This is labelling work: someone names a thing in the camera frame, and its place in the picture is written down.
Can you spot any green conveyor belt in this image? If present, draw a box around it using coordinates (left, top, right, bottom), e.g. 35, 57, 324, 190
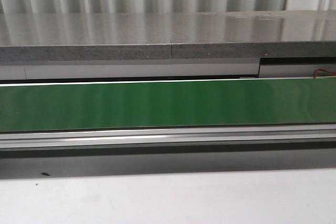
1, 78, 335, 132

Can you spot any grey speckled stone counter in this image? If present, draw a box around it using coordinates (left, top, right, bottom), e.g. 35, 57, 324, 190
0, 10, 336, 80

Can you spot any aluminium conveyor frame rail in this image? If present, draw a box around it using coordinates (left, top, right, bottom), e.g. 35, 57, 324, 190
1, 124, 335, 151

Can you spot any red wire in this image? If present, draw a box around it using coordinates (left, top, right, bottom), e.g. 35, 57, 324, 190
312, 68, 336, 79

